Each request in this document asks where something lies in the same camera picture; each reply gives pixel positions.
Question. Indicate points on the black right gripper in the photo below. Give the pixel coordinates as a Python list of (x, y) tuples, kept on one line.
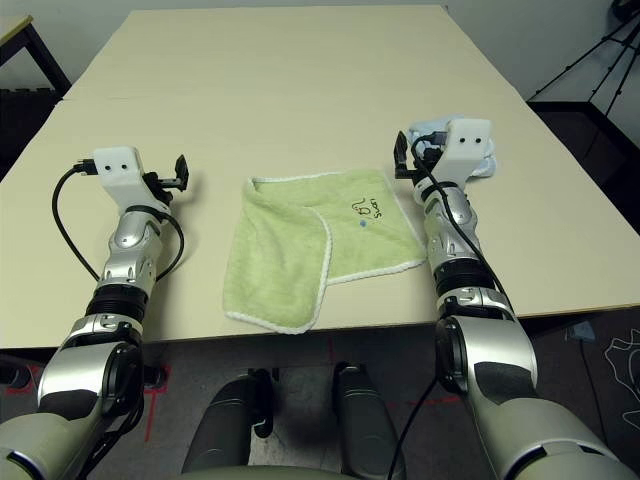
[(419, 172)]

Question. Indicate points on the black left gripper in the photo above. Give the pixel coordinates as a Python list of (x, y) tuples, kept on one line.
[(156, 181)]

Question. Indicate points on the green towel with white trim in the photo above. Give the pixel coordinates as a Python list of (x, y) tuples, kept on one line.
[(280, 260)]

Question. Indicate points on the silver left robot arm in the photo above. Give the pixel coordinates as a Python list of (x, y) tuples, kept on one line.
[(80, 365)]

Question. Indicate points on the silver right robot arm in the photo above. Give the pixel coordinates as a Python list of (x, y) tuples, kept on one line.
[(492, 360)]

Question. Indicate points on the light blue towel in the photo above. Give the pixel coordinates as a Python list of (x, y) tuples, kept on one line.
[(487, 160)]

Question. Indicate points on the black cabinet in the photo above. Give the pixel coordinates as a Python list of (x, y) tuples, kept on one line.
[(590, 140)]

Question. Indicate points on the grey robot left leg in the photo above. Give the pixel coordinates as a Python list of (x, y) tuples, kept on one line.
[(220, 425)]

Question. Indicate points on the grey robot leg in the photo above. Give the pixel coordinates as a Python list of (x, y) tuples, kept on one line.
[(365, 420), (220, 425)]

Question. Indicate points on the blue paper scrap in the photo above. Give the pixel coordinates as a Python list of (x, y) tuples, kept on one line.
[(582, 332)]

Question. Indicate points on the black tripod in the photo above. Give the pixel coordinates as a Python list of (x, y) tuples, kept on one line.
[(625, 10)]

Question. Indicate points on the grey robot right leg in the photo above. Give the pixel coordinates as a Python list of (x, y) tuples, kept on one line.
[(365, 420)]

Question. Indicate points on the pale robot torso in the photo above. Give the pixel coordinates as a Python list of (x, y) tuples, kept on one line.
[(280, 475)]

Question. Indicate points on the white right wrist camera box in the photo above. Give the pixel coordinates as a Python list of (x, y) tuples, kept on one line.
[(465, 145)]

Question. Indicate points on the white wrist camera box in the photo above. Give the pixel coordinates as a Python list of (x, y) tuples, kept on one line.
[(117, 167), (465, 145)]

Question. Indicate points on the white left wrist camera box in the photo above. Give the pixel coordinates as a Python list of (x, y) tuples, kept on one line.
[(117, 167)]

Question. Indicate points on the beige desk with black frame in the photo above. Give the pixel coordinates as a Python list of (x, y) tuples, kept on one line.
[(12, 30)]

